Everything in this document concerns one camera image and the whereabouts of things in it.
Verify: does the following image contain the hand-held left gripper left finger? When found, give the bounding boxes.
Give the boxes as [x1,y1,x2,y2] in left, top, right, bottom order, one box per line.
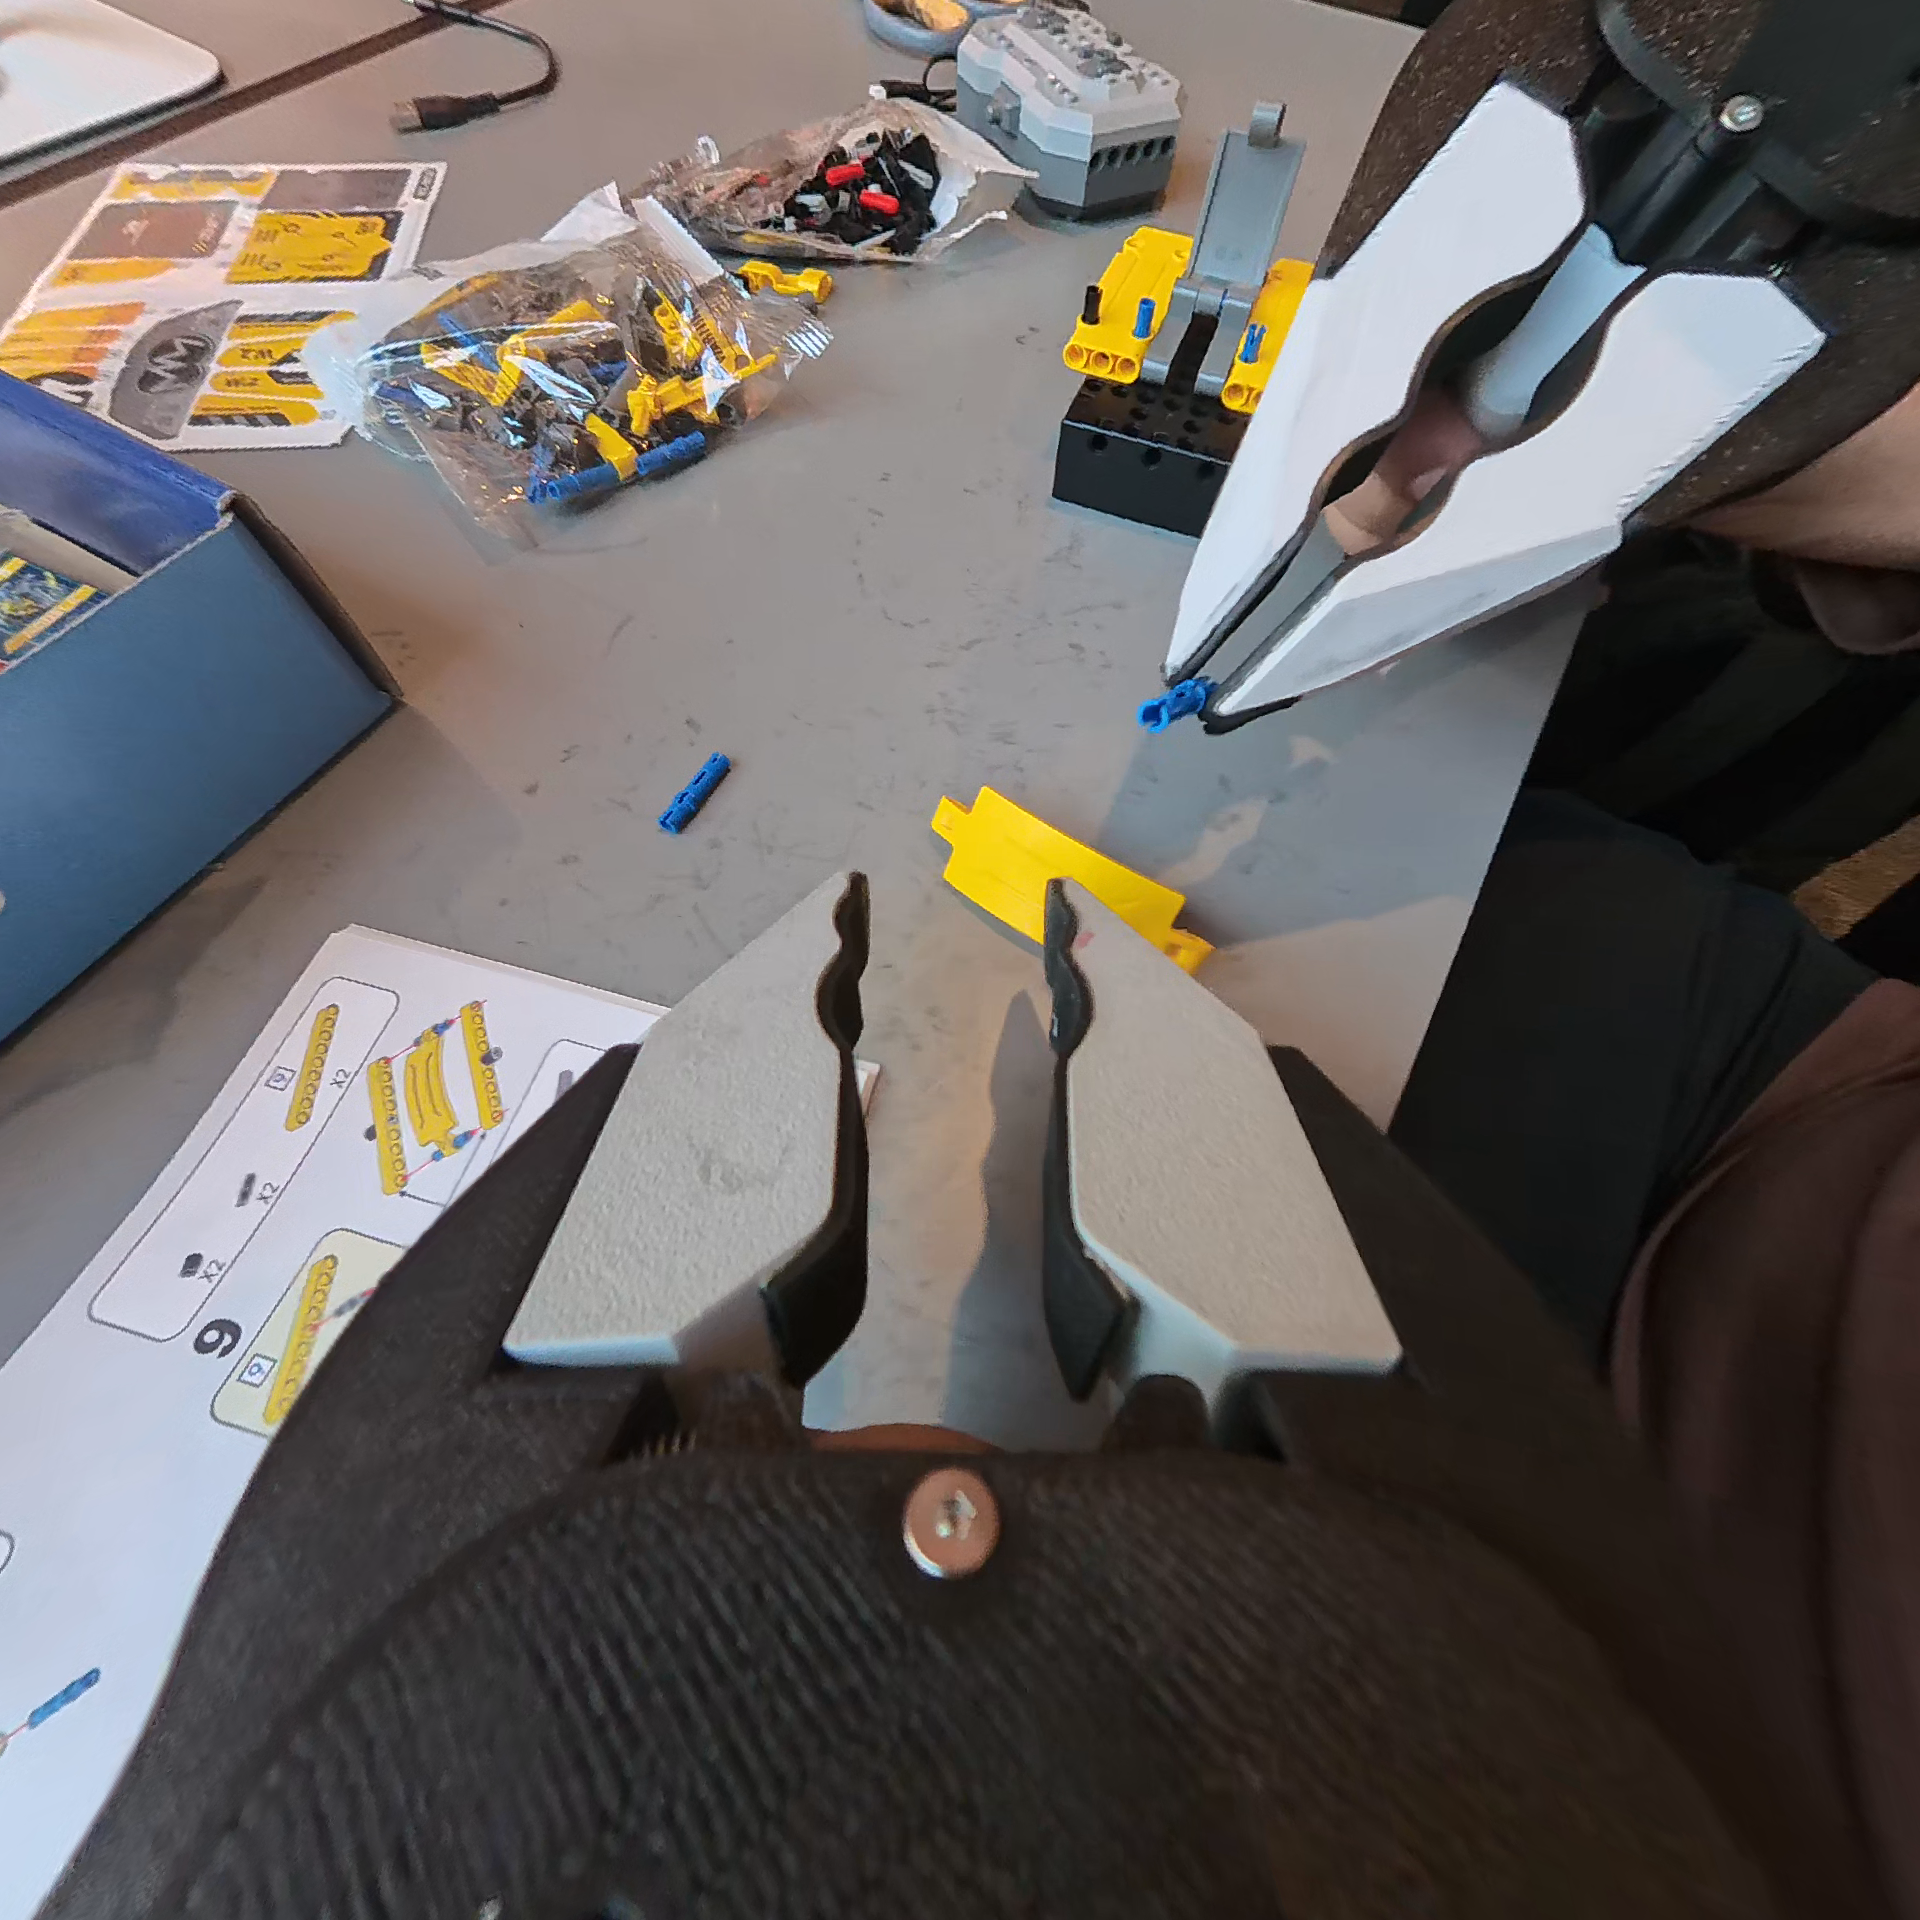
[503,874,873,1390]

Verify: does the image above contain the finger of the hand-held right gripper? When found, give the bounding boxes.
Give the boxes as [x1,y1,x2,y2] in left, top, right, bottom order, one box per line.
[1162,79,1594,687]
[1205,223,1834,736]

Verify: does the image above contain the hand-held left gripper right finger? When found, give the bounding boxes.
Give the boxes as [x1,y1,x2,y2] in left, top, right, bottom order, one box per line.
[1042,877,1408,1448]

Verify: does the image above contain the yellow black brick assembly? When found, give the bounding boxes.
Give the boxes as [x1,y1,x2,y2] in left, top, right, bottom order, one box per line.
[1054,103,1315,539]

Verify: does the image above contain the yellow curved arc beam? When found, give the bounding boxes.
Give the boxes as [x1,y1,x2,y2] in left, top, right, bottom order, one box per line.
[930,783,1216,974]

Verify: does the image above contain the blue cardboard kit box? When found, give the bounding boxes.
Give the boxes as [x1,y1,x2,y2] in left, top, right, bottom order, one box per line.
[0,373,406,1045]

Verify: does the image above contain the clear bag yellow grey parts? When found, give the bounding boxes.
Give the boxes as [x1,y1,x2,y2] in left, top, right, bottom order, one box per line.
[306,187,834,549]

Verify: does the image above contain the grey desk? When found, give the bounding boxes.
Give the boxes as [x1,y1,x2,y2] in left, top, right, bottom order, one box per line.
[0,0,1601,1443]

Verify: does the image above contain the person's right hand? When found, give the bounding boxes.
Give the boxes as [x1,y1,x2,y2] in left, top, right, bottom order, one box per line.
[1696,423,1920,656]

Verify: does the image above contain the grey battery box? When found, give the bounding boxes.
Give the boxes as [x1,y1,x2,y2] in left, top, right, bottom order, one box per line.
[957,4,1187,220]

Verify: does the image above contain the clear bag black red parts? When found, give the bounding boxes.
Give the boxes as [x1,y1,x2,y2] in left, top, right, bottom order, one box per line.
[638,95,1038,270]

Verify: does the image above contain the instruction booklet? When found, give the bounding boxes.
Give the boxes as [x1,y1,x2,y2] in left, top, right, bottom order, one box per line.
[0,926,886,1884]

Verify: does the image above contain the person's brown shirt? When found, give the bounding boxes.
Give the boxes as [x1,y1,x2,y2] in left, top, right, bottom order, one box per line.
[1613,976,1920,1920]

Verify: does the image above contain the yellow black sticker sheet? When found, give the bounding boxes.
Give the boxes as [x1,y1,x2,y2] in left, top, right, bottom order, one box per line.
[0,159,449,453]

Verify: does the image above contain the wooden document stand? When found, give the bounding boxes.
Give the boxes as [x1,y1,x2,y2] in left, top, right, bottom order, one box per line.
[0,0,224,166]

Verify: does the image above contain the black usb cable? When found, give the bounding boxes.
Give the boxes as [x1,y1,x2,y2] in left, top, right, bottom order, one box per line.
[393,0,560,138]

